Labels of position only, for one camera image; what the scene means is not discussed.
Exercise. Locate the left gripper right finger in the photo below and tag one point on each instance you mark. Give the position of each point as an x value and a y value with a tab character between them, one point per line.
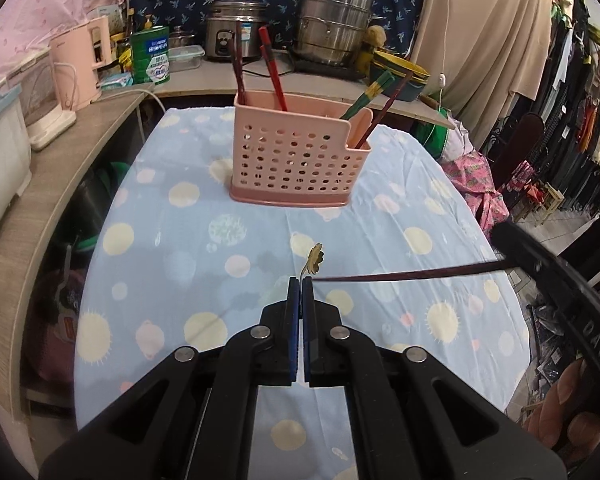
410	416

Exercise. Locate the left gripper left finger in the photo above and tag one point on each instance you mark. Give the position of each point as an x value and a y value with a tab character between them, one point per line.
192	415

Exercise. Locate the dark red chopstick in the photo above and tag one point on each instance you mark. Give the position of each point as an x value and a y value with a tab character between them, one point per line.
399	87
423	275

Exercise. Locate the gold flower spoon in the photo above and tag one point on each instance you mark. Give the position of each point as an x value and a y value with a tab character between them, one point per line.
313	262

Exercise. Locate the green chopstick short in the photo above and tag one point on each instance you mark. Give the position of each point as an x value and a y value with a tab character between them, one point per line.
381	83

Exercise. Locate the bright red chopstick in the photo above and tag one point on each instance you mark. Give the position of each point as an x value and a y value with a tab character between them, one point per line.
265	37
267	55

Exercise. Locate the dark maroon chopstick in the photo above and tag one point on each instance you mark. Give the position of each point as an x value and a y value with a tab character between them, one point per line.
236	57

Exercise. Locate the blue dotted tablecloth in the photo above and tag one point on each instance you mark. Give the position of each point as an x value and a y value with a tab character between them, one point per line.
180	262

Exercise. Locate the pink floral fabric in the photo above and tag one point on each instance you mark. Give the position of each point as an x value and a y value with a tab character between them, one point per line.
471	176

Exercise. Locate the hanging clothes rack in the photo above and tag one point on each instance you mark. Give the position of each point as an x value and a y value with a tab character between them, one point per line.
549	147

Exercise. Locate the pink perforated utensil holder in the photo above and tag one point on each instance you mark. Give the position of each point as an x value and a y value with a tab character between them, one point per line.
304	157

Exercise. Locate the white plastic bin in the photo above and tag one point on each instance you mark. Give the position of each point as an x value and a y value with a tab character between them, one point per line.
0	150

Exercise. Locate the beige hanging cloth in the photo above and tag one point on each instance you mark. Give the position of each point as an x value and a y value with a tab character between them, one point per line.
481	53

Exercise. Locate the stacked blue yellow bowls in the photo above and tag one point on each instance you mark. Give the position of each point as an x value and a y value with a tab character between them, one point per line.
385	61

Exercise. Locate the white blender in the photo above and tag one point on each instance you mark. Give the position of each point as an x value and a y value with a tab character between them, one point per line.
44	115

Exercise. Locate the wet wipes pack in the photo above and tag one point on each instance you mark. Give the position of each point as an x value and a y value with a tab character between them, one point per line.
116	81

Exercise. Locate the brown plush toy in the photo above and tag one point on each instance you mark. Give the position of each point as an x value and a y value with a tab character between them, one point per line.
374	37

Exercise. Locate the pink electric kettle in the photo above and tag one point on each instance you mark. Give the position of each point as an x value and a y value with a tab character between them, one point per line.
77	54

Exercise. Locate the black induction cooker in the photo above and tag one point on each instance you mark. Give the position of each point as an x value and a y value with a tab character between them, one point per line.
304	66

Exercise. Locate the clear food container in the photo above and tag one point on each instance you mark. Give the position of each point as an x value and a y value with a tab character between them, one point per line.
185	58

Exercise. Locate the green milk powder can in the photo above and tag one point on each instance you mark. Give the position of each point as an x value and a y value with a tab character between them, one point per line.
150	55

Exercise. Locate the small steel lidded pot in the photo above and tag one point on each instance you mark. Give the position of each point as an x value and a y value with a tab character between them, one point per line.
179	37

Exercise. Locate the steel rice cooker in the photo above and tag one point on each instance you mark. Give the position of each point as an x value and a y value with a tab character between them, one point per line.
220	24

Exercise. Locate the large steel steamer pot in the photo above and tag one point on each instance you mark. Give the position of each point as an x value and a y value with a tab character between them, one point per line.
330	32

